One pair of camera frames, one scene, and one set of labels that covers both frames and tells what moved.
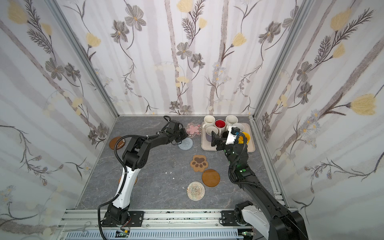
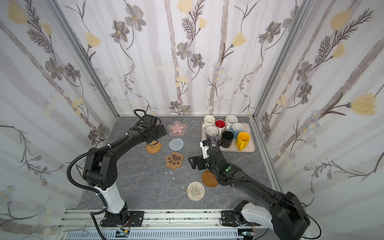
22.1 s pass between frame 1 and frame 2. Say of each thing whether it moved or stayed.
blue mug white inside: stayed
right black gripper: moved
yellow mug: stayed
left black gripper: moved
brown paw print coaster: moved
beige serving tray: stayed
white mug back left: stayed
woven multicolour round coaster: stayed
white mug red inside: stayed
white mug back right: stayed
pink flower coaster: moved
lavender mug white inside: stayed
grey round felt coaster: moved
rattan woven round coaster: moved
